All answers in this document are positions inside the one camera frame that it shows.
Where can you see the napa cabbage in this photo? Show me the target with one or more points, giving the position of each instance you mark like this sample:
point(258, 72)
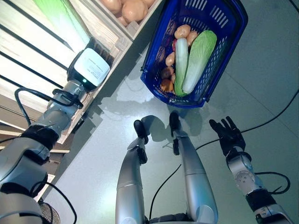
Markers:
point(70, 28)
point(181, 70)
point(201, 53)

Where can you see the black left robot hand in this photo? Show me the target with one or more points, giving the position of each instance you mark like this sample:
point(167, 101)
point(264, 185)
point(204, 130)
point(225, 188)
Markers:
point(91, 67)

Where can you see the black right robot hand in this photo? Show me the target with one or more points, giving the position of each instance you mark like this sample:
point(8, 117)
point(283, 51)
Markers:
point(230, 138)

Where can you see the orange tangerine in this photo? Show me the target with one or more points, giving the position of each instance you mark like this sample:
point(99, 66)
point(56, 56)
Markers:
point(167, 85)

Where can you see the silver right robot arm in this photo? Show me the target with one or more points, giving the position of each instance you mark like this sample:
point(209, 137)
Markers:
point(243, 172)

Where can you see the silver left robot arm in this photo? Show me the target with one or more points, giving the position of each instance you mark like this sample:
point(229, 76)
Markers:
point(56, 116)

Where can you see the blue plastic shopping basket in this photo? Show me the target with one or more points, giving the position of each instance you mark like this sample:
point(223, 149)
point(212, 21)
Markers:
point(231, 46)

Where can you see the wooden display shelf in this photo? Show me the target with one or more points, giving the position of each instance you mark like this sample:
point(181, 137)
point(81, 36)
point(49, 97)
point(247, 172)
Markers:
point(46, 184)

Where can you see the slatted wooden crate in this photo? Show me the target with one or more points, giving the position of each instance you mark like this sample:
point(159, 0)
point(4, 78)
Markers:
point(105, 29)

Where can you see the black robot pelvis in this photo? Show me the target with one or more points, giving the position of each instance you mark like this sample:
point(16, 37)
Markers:
point(168, 220)

